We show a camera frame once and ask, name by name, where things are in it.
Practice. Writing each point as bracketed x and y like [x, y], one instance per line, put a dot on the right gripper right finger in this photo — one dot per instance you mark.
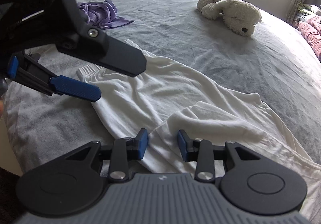
[201, 151]

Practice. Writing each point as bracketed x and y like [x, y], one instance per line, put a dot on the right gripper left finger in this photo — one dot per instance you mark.
[121, 152]

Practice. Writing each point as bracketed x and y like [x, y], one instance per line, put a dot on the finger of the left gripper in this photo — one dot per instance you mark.
[25, 70]
[95, 46]

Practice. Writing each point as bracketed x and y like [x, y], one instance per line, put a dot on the purple garment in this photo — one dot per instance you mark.
[102, 15]

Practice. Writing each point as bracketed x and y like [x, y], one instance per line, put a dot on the white garment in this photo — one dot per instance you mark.
[170, 96]

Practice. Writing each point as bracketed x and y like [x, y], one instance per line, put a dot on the grey bed sheet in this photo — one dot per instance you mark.
[276, 62]

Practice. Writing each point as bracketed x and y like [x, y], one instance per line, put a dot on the white plush dog toy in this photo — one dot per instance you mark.
[239, 16]

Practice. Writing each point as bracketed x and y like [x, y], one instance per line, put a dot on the pink folded quilt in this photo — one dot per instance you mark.
[310, 30]

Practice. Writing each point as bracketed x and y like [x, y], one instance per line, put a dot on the floral bedding pile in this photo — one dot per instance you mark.
[306, 10]

